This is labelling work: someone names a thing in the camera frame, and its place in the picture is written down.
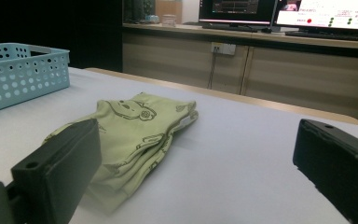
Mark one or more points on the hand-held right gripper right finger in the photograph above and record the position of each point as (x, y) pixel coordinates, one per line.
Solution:
(338, 161)

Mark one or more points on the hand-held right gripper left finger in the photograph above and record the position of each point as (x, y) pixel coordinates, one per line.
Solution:
(59, 168)

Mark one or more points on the green printed garment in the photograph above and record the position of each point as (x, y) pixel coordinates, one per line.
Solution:
(130, 137)

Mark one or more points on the wooden counter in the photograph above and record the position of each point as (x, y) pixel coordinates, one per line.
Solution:
(292, 74)

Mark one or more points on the light blue perforated basket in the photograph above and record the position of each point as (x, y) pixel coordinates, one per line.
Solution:
(15, 77)

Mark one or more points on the black keyboard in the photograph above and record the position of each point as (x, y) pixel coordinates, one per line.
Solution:
(228, 27)
(323, 35)

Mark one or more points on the white screen monitor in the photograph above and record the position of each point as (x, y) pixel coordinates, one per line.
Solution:
(326, 14)

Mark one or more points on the dark screen monitor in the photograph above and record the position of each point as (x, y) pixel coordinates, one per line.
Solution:
(236, 11)

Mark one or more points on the clear glass jar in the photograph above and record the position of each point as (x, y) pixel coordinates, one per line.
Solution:
(169, 20)

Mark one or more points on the white wall socket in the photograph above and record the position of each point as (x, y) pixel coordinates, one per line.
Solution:
(223, 48)

